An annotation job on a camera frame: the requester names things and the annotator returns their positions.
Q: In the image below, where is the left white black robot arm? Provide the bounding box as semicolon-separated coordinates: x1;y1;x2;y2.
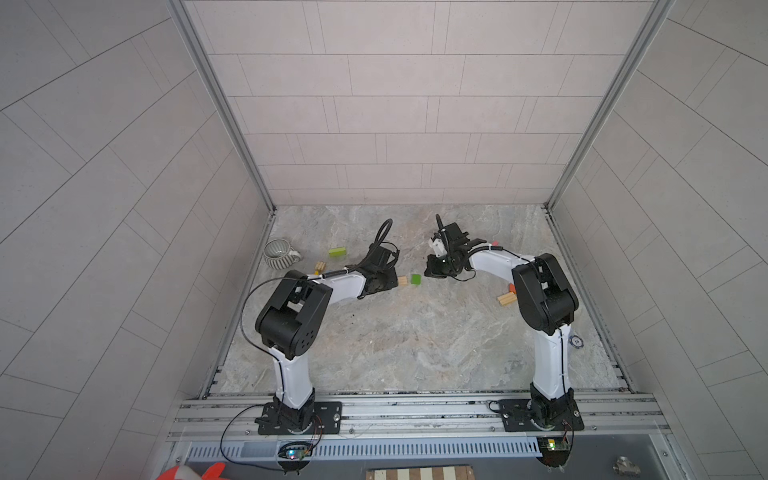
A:
255;241;400;432

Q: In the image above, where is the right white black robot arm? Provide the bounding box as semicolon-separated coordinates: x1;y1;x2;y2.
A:
425;217;584;432

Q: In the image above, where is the lime green long block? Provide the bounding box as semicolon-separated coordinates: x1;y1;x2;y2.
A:
328;247;347;258

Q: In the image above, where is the natural long wood block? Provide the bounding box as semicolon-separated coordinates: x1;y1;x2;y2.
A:
497;292;517;306

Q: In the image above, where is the grey ribbed ceramic mug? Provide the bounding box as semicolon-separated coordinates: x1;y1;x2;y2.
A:
263;238;303;270

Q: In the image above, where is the left green circuit board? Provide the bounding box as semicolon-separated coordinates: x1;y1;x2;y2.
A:
277;441;313;464

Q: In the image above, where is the green circuit board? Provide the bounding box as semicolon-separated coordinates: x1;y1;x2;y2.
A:
277;441;313;464
537;437;571;468

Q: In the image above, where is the striped wood board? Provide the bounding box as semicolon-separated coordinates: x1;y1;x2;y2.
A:
365;465;476;480

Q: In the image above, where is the right green circuit board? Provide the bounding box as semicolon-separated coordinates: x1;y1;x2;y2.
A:
537;437;571;468

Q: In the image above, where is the small metal clamp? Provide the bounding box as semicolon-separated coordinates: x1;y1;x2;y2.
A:
613;456;642;478

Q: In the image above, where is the red white object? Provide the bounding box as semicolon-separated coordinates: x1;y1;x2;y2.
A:
156;462;227;480

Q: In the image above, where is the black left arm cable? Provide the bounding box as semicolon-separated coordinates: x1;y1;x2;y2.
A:
218;218;400;472

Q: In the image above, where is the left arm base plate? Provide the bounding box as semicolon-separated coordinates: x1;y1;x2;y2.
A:
255;398;342;435

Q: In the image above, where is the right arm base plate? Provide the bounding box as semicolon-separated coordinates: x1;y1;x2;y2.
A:
496;399;585;432

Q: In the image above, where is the grey slotted cable duct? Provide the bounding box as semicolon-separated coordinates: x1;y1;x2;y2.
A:
186;437;542;462

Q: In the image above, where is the aluminium mounting rail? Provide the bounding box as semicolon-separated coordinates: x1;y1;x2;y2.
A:
168;391;671;441

